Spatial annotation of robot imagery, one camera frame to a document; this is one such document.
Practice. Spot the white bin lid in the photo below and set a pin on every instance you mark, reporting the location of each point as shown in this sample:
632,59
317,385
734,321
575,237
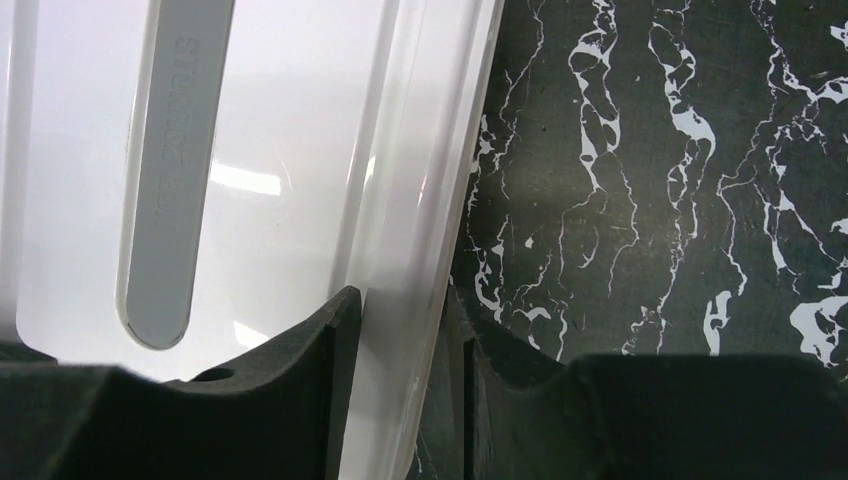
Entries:
182,181

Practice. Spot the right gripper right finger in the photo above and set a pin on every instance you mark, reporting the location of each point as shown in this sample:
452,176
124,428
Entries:
520,414

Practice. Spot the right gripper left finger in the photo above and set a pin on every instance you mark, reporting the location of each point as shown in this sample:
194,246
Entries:
278,411

